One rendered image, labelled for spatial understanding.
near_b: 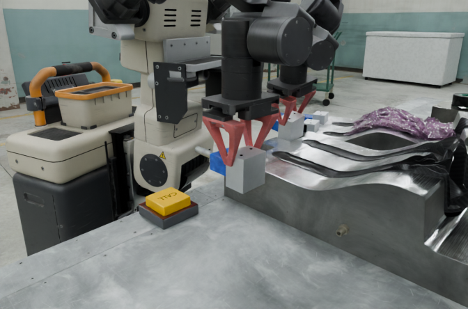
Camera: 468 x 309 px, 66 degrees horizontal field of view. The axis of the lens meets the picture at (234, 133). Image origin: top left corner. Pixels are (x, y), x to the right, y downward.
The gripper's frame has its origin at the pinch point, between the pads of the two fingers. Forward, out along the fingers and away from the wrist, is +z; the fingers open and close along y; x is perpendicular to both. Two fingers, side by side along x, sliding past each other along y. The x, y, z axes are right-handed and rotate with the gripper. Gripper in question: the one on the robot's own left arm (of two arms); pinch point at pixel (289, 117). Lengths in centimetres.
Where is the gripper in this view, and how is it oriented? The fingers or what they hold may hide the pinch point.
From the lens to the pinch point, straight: 83.5
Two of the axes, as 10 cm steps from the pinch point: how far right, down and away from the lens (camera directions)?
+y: 7.0, -3.4, 6.3
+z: -0.1, 8.8, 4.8
